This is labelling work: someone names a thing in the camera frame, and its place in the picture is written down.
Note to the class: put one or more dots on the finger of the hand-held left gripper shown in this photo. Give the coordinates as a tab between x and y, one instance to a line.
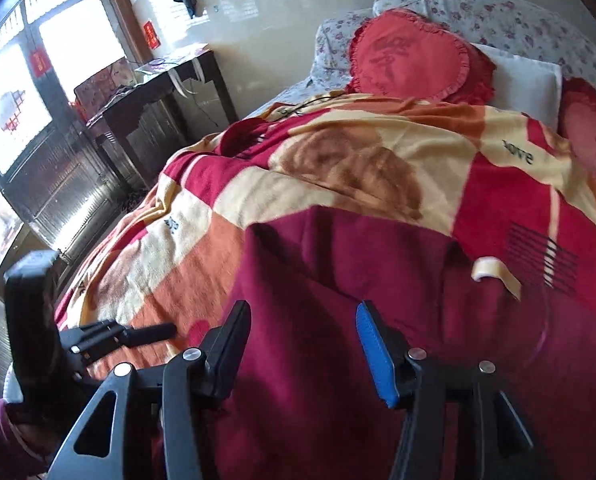
147	334
97	354

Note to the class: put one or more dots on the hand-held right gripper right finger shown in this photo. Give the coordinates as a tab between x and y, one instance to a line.
378	355

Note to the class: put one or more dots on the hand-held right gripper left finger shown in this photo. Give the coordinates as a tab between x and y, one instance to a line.
227	350

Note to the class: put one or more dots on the maroon garment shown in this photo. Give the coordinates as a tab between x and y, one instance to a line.
318	285

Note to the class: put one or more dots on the wooden lattice window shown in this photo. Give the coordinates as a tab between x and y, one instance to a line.
52	160

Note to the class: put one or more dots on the red and cream printed blanket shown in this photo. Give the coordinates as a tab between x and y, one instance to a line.
378	160

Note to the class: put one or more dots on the dark wooden desk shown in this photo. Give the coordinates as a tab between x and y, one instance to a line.
167	110

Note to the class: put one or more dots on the patterned box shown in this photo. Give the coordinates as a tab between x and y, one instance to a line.
102	85

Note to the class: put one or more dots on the red paper sign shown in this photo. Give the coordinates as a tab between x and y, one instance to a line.
151	35

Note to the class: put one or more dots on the red heart-shaped pillow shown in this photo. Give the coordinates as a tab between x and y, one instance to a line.
413	55

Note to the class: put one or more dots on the white pillow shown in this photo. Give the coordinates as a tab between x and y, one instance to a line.
523	85

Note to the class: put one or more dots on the floral quilt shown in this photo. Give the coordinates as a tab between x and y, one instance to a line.
518	15

